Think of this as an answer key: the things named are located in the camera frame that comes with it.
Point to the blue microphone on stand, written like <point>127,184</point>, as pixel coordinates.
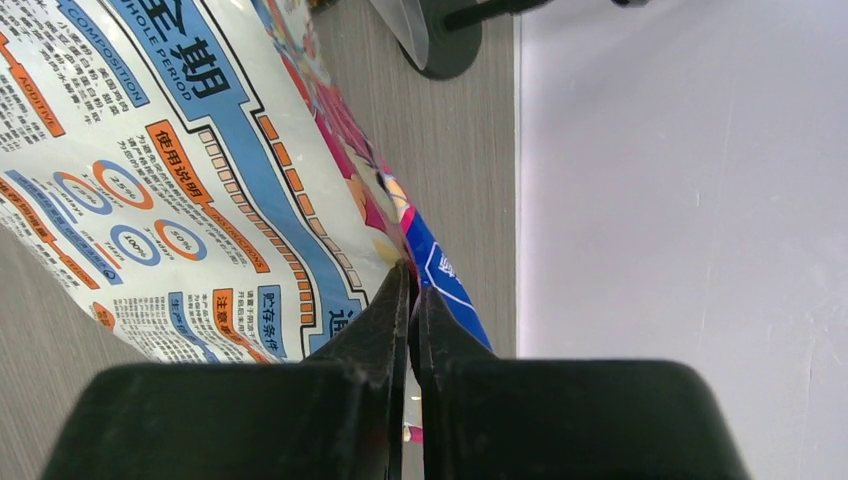
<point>453,34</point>

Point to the colourful pet food bag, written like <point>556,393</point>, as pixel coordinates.
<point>190,175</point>

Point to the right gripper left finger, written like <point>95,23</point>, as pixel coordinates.
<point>337,414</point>

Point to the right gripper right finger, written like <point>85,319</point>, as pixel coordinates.
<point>491,418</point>

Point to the clear plastic scoop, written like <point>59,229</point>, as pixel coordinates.
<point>406,21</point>

